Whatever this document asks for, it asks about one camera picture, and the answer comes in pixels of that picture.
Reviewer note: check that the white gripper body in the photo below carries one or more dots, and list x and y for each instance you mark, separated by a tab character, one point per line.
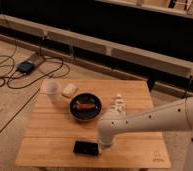
105	146

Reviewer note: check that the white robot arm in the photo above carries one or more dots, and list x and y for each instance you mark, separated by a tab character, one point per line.
174	116

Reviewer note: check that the white plastic bottle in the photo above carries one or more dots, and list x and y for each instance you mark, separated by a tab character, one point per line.
119	104

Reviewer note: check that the black round bowl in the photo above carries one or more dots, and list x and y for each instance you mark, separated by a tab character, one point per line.
89	114

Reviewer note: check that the red sausage in bowl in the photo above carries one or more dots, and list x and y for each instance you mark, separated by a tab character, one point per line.
84	106

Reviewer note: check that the wooden slatted table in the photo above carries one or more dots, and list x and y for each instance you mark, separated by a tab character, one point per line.
52	131

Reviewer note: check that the beige sponge block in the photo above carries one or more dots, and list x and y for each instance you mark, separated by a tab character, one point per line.
69	90

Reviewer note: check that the blue power adapter box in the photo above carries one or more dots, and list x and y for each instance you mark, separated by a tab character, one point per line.
25	67

